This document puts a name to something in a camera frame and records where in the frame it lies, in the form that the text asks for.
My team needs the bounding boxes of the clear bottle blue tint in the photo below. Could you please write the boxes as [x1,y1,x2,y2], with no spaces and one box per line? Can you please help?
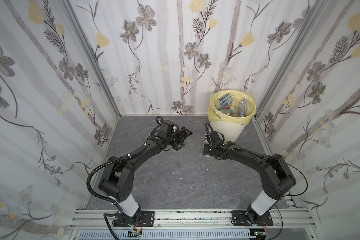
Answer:
[238,99,248,118]

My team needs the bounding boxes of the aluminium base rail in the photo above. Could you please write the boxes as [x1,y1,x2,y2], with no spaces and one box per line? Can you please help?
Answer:
[69,208,323,240]

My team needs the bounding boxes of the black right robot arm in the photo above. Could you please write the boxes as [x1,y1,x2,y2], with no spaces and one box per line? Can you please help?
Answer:
[204,131,296,226]

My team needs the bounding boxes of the blue label clear bottle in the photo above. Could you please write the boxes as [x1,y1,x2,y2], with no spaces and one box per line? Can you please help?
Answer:
[215,94,234,110]

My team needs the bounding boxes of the white bin with yellow bag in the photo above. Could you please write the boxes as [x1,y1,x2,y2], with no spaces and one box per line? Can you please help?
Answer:
[208,90,257,142]

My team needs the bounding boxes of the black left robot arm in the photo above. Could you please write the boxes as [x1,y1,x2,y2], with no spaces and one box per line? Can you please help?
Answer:
[86,116,193,226]

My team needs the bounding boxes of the clear bottle white cap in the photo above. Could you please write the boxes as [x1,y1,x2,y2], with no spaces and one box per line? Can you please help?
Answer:
[221,106,237,117]

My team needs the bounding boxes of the clear bottle white green label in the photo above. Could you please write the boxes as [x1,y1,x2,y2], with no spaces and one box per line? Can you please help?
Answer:
[205,134,212,146]

